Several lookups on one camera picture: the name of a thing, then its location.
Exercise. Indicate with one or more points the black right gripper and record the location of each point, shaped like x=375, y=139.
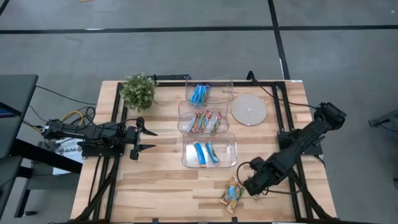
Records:
x=264, y=179

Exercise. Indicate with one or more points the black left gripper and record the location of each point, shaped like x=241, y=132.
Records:
x=131, y=137

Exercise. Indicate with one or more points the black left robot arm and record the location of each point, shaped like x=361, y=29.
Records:
x=87, y=132

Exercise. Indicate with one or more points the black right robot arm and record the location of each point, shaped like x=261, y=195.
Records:
x=304, y=143

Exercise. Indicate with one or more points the green potted plant black pot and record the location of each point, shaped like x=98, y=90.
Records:
x=139, y=92

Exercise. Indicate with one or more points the clear plastic storage bin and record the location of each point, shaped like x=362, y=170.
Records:
x=227, y=149
x=220, y=90
x=183, y=109

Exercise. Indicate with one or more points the white paper sheet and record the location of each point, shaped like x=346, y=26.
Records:
x=70, y=152

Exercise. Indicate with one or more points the grey desk top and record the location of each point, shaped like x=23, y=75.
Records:
x=15, y=109

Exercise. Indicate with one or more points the grey chair base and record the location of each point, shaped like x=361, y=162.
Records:
x=385, y=118

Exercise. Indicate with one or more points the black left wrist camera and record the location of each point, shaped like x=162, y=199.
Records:
x=113, y=129

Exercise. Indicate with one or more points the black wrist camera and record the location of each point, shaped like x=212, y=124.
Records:
x=258, y=162
x=113, y=129

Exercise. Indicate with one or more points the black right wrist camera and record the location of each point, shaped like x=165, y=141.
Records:
x=258, y=162

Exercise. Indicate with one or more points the black desk leg frame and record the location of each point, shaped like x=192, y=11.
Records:
x=46, y=158

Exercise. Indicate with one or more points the black aluminium table frame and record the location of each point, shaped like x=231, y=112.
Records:
x=267, y=84

